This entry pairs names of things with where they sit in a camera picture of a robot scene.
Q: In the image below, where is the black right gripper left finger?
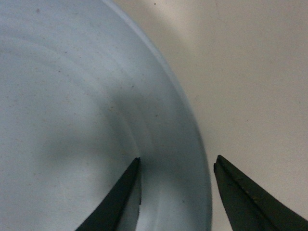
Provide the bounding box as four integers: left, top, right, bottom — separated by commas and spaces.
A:
77, 157, 141, 231

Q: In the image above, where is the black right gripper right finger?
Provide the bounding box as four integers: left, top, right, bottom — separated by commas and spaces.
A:
214, 155, 308, 231

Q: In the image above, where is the light blue plate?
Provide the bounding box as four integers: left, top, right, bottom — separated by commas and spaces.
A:
0, 0, 212, 231

